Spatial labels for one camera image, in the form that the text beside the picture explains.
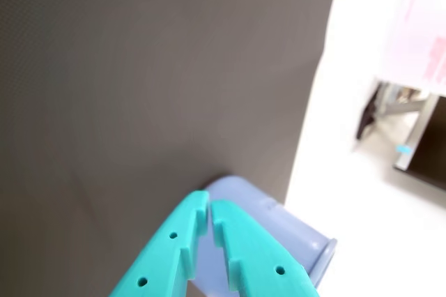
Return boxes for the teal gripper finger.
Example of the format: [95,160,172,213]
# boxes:
[107,190,210,297]
[210,199,321,297]

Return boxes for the lavender ceramic pot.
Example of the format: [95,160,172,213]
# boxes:
[187,175,338,297]

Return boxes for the dark grey woven mat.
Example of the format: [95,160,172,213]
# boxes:
[0,0,342,297]

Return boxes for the pink and white board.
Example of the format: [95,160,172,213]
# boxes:
[374,0,446,98]

